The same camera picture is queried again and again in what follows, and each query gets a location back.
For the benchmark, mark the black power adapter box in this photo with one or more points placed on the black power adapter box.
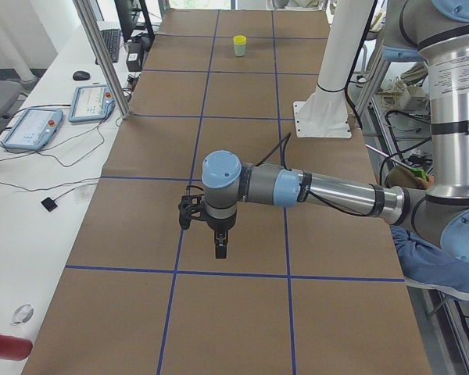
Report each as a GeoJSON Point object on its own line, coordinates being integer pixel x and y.
{"type": "Point", "coordinates": [135, 55]}

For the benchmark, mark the red cylinder bottle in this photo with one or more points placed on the red cylinder bottle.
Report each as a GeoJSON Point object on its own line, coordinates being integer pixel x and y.
{"type": "Point", "coordinates": [14, 348]}

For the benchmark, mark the small black square device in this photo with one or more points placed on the small black square device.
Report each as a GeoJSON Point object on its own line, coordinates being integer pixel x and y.
{"type": "Point", "coordinates": [49, 204]}

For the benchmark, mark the clear plastic wrapper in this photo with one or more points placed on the clear plastic wrapper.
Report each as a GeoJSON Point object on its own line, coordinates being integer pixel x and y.
{"type": "Point", "coordinates": [22, 314]}

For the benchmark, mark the grey office chair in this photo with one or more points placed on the grey office chair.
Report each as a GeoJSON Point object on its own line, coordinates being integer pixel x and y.
{"type": "Point", "coordinates": [9, 93]}

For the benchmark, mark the black keyboard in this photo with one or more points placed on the black keyboard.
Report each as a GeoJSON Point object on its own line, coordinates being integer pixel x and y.
{"type": "Point", "coordinates": [112, 40]}

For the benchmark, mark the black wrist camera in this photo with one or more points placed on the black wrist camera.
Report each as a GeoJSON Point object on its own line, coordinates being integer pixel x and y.
{"type": "Point", "coordinates": [191, 207]}

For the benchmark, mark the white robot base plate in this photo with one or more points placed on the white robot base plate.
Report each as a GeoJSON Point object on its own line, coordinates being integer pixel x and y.
{"type": "Point", "coordinates": [322, 124]}

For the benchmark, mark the black computer monitor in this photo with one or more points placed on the black computer monitor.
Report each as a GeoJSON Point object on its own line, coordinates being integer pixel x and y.
{"type": "Point", "coordinates": [128, 12]}

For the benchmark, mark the person in blue hoodie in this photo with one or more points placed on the person in blue hoodie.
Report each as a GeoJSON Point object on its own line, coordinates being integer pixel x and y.
{"type": "Point", "coordinates": [427, 266]}

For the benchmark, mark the green handheld tool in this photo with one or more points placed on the green handheld tool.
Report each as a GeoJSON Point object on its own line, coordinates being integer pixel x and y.
{"type": "Point", "coordinates": [419, 173]}

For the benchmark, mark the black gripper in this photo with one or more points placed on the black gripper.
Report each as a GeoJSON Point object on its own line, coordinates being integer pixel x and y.
{"type": "Point", "coordinates": [220, 223]}

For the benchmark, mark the yellow plastic cup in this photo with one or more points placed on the yellow plastic cup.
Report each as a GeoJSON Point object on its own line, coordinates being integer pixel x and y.
{"type": "Point", "coordinates": [239, 39]}

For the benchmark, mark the blue teach pendant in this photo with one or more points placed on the blue teach pendant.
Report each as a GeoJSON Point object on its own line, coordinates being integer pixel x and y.
{"type": "Point", "coordinates": [91, 103]}
{"type": "Point", "coordinates": [33, 130]}

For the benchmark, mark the far blue teach pendant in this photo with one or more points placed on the far blue teach pendant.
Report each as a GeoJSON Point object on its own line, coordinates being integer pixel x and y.
{"type": "Point", "coordinates": [91, 103]}

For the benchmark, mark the green plastic cup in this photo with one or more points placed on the green plastic cup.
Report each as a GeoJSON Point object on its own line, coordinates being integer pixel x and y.
{"type": "Point", "coordinates": [239, 50]}

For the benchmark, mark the aluminium frame post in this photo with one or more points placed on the aluminium frame post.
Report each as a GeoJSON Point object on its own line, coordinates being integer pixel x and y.
{"type": "Point", "coordinates": [89, 23]}

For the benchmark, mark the black computer mouse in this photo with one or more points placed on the black computer mouse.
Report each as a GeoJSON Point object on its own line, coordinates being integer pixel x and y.
{"type": "Point", "coordinates": [81, 75]}

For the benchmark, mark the near blue teach pendant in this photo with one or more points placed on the near blue teach pendant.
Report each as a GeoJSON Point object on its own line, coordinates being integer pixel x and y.
{"type": "Point", "coordinates": [33, 130]}

